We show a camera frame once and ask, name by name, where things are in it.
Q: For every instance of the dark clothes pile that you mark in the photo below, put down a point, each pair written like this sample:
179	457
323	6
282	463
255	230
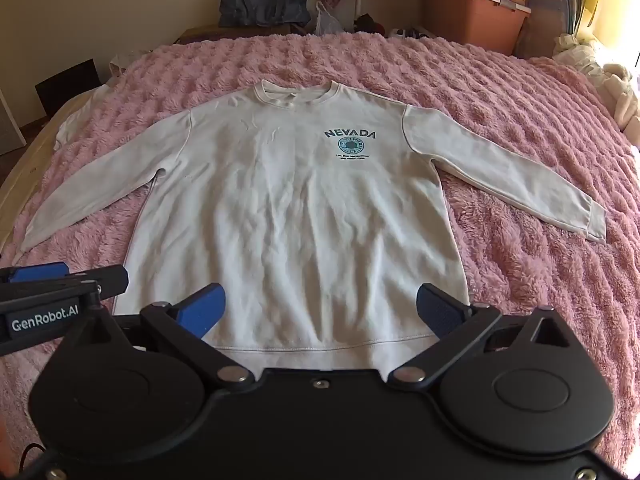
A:
372	22

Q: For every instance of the pink fluffy blanket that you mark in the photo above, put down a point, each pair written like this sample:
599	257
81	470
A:
525	135

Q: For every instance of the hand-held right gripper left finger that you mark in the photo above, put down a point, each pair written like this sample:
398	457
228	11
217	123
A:
205	310

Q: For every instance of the white door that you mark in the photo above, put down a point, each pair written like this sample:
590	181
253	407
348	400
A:
9	127

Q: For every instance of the white plastic bag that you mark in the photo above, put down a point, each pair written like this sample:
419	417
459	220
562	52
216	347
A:
326	19

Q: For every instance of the beige mattress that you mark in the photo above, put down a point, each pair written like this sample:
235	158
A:
30	160

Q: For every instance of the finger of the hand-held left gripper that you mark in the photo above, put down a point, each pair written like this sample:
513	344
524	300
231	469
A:
102	281
37	273

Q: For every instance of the blue striped storage bag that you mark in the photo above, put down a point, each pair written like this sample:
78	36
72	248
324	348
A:
550	10

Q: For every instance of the white crumpled shirt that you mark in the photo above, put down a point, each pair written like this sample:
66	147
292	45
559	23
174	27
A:
80	115

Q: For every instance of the white paper bag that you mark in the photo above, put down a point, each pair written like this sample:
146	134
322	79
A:
127	62

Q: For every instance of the dark blue duffel bag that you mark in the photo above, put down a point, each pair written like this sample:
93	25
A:
265	0

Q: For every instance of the salmon storage box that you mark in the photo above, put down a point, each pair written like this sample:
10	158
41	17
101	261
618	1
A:
475	22

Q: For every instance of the white printed t-shirt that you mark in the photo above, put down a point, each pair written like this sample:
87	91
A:
300	210

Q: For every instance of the white crumpled bedding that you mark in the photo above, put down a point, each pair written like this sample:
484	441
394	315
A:
605	75

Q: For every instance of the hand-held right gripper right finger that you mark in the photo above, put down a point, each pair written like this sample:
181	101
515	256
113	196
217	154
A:
440	310

